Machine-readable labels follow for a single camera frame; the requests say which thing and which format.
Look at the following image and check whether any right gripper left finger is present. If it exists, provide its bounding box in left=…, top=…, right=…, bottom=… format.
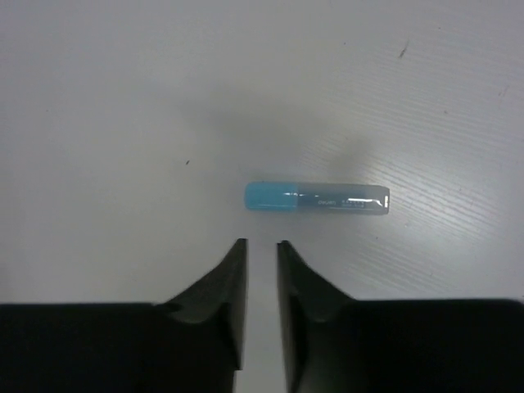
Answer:
left=157, top=238, right=248, bottom=371

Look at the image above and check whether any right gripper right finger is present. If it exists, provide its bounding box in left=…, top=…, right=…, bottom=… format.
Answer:
left=277, top=241, right=356, bottom=392

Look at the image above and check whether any blue highlighter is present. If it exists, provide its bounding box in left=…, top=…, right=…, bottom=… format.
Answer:
left=244, top=182, right=391, bottom=215

